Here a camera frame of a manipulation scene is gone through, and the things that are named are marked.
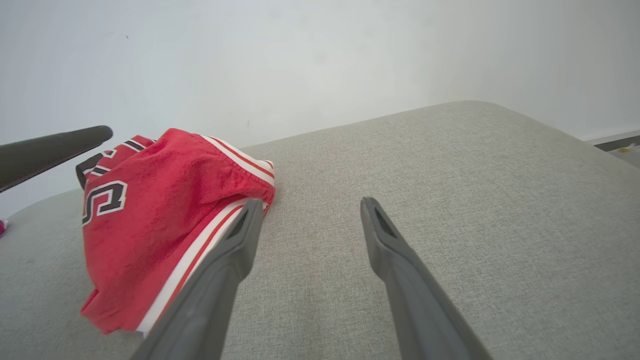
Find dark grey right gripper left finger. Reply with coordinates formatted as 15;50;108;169
131;198;265;360

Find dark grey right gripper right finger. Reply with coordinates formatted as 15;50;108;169
360;196;493;360

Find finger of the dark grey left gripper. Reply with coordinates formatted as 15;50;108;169
0;125;114;194
75;151;110;191

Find red basketball jersey white trim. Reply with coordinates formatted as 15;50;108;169
80;128;276;337

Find white wall baseboard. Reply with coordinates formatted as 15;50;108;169
585;129;640;152

